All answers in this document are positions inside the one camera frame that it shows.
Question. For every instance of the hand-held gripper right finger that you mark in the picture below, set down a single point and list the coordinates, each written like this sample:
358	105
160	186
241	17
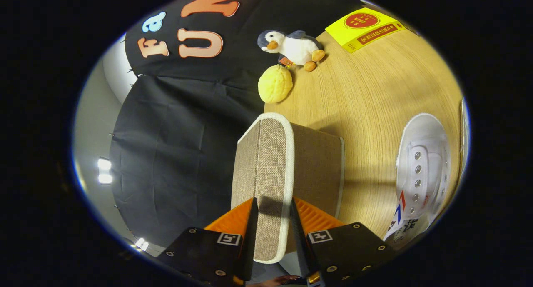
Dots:
300	247

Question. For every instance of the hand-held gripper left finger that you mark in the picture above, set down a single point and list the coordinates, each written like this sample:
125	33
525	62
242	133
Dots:
251	245

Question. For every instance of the beige fabric storage box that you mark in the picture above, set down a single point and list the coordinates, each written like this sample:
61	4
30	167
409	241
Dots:
270	166

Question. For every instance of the white canvas shoe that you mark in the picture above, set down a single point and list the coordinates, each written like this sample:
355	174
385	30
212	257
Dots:
463	124
424	133

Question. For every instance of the ceiling light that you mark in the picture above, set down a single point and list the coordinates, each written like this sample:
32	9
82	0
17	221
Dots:
104	164
141	243

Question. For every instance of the yellow bun plush toy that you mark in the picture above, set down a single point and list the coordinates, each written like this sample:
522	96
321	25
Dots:
275	85

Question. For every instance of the penguin plush toy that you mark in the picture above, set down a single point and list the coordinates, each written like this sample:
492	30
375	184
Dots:
295	49

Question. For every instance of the yellow book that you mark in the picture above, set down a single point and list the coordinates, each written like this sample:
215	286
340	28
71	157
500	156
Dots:
358	31

